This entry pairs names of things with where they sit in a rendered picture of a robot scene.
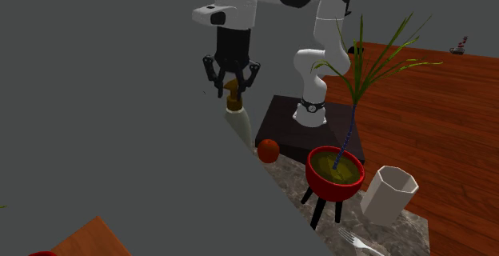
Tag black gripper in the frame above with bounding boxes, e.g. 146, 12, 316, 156
202, 26, 261, 100

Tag white bottle with gold pump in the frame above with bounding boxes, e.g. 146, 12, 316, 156
222, 78, 255, 152

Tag dark robot stand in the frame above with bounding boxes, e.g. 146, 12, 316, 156
255, 94, 366, 166

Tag orange fruit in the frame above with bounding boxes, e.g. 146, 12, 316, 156
257, 138, 281, 165

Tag red potted plant, black legs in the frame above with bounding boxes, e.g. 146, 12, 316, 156
300, 12, 444, 231

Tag white octagonal cup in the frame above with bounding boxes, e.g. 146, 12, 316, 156
359, 165, 421, 228

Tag silver fork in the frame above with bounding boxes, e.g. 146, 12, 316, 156
337, 227, 386, 256

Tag small red white figure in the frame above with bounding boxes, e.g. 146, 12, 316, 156
449, 35, 469, 56

